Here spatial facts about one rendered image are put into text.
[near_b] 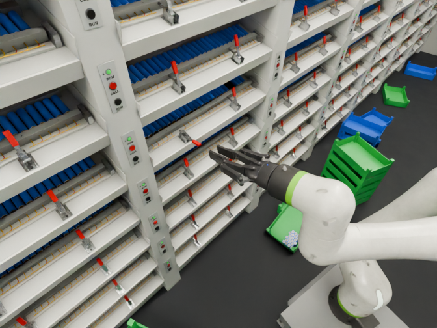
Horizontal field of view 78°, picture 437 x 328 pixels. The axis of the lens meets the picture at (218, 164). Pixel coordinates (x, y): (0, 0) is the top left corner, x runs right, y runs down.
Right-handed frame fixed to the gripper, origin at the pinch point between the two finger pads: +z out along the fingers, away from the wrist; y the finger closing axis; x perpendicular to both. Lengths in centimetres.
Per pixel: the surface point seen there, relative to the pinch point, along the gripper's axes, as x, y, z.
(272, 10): 30, 45, 12
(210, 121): -0.2, 13.5, 19.1
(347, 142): -66, 117, 6
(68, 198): 1.8, -40.3, 20.8
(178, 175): -17.6, -3.5, 24.6
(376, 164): -70, 110, -16
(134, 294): -75, -40, 37
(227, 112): -0.6, 22.2, 18.4
